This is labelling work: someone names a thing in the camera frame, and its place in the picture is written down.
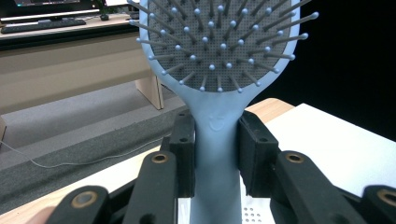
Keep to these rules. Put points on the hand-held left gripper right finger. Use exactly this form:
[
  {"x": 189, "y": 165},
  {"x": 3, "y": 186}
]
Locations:
[{"x": 258, "y": 158}]

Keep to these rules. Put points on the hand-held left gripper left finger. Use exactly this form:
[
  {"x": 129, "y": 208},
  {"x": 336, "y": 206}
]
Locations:
[{"x": 183, "y": 155}]

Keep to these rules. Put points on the light blue hairbrush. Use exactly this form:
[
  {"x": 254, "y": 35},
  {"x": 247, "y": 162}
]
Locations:
[{"x": 216, "y": 140}]

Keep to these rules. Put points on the white perforated plastic basket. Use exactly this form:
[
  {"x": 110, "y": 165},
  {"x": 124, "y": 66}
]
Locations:
[{"x": 250, "y": 203}]

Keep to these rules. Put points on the white table mat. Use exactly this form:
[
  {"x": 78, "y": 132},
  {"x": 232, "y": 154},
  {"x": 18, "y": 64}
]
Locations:
[{"x": 327, "y": 149}]

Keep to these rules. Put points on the dark curtain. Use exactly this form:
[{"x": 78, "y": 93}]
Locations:
[{"x": 348, "y": 62}]

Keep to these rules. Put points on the beige wooden desk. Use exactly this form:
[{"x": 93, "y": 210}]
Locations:
[{"x": 62, "y": 71}]

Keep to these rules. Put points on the black computer mouse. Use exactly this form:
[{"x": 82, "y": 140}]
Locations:
[{"x": 104, "y": 17}]

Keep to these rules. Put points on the black keyboard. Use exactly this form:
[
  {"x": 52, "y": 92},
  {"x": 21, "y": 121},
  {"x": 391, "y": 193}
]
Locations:
[{"x": 43, "y": 25}]

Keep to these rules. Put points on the computer monitor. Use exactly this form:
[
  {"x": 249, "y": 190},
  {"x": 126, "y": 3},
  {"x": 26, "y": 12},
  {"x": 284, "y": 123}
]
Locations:
[{"x": 46, "y": 7}]

